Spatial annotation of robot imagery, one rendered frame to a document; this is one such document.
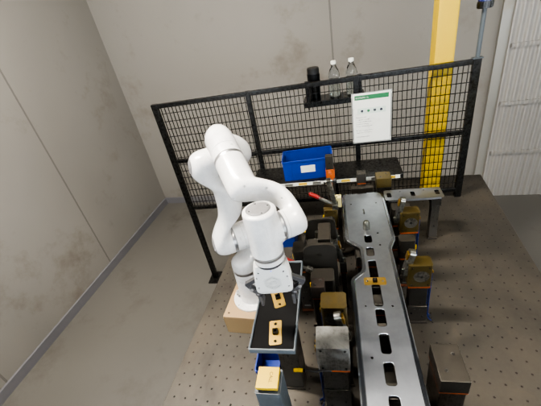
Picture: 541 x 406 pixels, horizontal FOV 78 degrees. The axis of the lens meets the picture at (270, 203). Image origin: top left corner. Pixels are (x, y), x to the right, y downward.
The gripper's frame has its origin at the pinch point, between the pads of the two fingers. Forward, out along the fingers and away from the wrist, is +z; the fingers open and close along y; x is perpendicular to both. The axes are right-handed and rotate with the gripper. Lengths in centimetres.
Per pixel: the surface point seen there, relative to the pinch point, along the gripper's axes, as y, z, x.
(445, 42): 89, -38, 130
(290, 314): 1.7, 12.1, 4.0
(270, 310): -4.9, 12.1, 6.1
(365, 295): 28.1, 27.9, 23.6
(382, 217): 45, 28, 72
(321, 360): 10.0, 23.3, -5.0
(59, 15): -181, -88, 244
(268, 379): -4.1, 12.2, -16.6
